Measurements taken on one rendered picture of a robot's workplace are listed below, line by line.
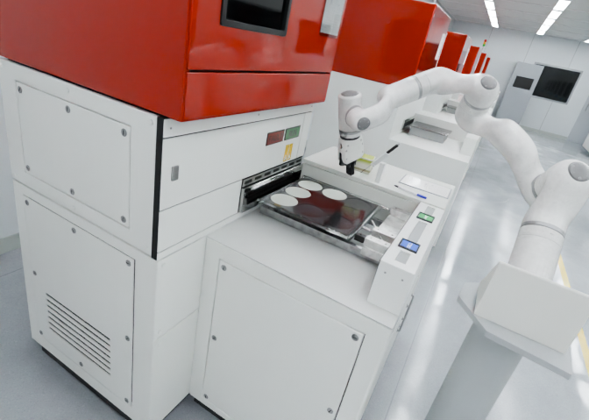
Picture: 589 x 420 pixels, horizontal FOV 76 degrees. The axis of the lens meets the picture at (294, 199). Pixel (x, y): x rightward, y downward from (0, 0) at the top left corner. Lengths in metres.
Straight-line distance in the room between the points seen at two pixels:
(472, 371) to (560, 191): 0.61
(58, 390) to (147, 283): 0.83
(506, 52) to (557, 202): 13.07
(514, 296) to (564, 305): 0.11
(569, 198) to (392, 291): 0.62
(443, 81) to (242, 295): 1.03
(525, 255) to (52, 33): 1.45
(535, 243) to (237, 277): 0.90
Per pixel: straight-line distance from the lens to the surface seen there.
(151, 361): 1.38
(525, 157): 1.46
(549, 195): 1.37
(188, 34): 0.89
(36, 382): 1.97
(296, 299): 1.14
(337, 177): 1.61
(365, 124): 1.33
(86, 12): 1.13
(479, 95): 1.45
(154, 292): 1.19
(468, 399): 1.47
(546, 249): 1.32
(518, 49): 14.36
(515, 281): 1.20
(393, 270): 1.04
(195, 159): 1.06
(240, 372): 1.45
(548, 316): 1.25
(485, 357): 1.37
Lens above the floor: 1.46
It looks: 24 degrees down
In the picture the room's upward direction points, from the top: 12 degrees clockwise
